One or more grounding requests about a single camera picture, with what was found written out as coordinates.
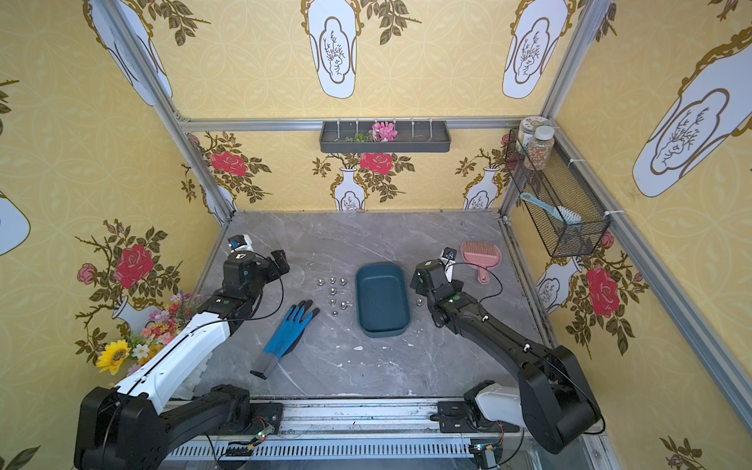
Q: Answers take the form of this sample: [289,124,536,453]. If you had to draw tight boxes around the dark grey wall shelf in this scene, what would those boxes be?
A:
[319,119,452,154]

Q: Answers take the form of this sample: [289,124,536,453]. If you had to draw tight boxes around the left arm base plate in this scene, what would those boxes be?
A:
[240,401,284,436]

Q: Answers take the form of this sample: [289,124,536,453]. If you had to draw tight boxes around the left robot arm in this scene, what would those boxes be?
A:
[74,250,290,469]

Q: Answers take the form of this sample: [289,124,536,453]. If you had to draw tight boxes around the black wire mesh basket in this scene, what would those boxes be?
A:
[499,129,611,258]

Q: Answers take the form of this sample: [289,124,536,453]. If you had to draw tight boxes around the pink plastic comb brush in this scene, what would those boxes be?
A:
[460,241,503,285]

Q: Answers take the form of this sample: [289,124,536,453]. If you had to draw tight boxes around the glass jar behind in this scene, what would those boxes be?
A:
[516,117,550,153]

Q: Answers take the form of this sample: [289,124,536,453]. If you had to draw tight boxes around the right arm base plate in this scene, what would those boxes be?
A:
[429,401,520,434]

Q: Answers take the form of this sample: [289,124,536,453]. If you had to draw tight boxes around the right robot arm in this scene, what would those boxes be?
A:
[410,260,605,454]

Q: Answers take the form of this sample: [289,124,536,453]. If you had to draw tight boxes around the blue grey work glove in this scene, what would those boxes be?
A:
[250,300,319,380]

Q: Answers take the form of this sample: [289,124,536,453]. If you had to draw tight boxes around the spice jar white lid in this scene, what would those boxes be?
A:
[524,125,555,170]

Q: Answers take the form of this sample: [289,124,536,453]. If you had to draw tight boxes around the light blue brush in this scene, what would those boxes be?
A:
[520,192,584,225]

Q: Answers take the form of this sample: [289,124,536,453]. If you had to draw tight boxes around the colourful artificial flower bouquet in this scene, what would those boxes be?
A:
[95,293,203,376]

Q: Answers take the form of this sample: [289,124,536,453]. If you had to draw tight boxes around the pink flower on shelf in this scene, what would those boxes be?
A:
[369,121,399,142]

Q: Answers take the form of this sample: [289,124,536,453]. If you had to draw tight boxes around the teal plastic storage box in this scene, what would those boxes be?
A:
[356,262,411,338]

